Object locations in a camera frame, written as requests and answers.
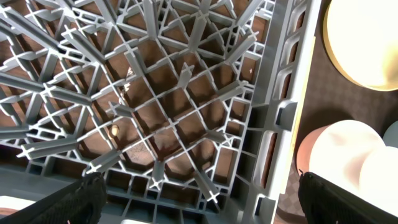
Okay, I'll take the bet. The brown serving tray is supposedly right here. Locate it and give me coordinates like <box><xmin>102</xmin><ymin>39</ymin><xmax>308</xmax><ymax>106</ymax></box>
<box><xmin>277</xmin><ymin>1</ymin><xmax>397</xmax><ymax>223</ymax></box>

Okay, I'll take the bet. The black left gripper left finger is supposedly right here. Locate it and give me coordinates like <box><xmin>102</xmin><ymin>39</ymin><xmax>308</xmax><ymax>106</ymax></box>
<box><xmin>1</xmin><ymin>172</ymin><xmax>107</xmax><ymax>224</ymax></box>

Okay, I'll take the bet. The yellow round plate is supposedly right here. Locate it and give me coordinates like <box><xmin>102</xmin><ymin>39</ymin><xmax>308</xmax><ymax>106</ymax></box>
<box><xmin>322</xmin><ymin>0</ymin><xmax>397</xmax><ymax>91</ymax></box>

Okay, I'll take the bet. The light blue bowl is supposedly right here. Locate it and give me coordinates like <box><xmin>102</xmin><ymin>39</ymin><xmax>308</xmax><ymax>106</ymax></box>
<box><xmin>382</xmin><ymin>121</ymin><xmax>398</xmax><ymax>148</ymax></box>

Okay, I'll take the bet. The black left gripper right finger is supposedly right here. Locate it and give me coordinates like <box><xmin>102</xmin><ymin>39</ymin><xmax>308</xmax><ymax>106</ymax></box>
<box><xmin>298</xmin><ymin>172</ymin><xmax>397</xmax><ymax>224</ymax></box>

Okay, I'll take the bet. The pink bowl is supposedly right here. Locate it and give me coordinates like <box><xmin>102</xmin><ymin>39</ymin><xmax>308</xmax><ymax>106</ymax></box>
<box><xmin>296</xmin><ymin>120</ymin><xmax>397</xmax><ymax>215</ymax></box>

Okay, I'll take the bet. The grey dish rack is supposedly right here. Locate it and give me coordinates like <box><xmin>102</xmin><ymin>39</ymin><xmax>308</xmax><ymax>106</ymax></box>
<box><xmin>1</xmin><ymin>0</ymin><xmax>321</xmax><ymax>223</ymax></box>

